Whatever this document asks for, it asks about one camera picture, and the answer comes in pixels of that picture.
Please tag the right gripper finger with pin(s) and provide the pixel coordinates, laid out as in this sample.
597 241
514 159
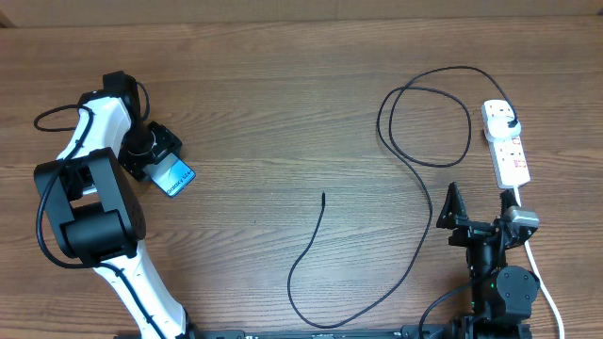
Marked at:
453 214
508 203

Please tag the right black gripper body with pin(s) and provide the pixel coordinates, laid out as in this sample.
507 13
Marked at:
469 231

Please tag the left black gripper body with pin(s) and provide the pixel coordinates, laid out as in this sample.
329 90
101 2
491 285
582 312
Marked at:
149 145

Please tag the Samsung Galaxy smartphone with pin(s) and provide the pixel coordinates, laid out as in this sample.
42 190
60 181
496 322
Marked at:
171 175

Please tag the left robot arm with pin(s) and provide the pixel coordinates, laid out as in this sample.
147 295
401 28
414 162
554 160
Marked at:
89 216

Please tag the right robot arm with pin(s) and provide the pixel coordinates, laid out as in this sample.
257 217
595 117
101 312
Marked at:
501 294

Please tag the white charger plug adapter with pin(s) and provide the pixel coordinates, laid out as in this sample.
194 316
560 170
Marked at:
497 129

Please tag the white power strip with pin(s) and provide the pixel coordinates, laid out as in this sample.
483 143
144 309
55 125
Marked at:
508 156

